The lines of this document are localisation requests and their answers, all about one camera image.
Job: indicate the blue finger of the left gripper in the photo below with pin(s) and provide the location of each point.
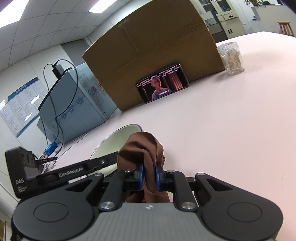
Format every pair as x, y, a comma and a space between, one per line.
76, 170

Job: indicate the wooden stool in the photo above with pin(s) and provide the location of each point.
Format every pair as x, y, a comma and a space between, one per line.
285, 28

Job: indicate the brown cardboard box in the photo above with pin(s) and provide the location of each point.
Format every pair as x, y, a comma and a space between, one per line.
155, 36

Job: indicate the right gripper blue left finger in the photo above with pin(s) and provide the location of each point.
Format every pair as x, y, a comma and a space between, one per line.
118, 186

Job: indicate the blue cable connector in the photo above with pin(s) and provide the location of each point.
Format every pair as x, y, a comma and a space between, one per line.
50, 148

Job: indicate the black smartphone playing video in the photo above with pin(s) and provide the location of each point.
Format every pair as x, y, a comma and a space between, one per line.
162, 83

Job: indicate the black power adapter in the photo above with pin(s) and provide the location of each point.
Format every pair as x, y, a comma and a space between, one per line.
58, 71

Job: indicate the stainless steel bowl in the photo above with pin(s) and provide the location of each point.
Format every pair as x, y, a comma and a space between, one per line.
113, 143

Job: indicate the clear cotton swab jar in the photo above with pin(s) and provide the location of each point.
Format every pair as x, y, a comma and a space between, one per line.
231, 58

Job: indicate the brown cleaning cloth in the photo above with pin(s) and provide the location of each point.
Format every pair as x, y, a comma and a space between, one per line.
143, 148

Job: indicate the wall notice board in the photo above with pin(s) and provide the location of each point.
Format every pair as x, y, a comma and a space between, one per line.
21, 109

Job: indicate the green potted plant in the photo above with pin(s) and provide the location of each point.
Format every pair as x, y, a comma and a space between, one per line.
256, 2

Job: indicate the light blue carton box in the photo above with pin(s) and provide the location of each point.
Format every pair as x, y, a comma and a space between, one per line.
75, 104

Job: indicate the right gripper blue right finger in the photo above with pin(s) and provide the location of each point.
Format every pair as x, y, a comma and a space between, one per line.
176, 183

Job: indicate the white filing cabinet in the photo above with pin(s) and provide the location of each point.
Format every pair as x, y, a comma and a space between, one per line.
225, 15

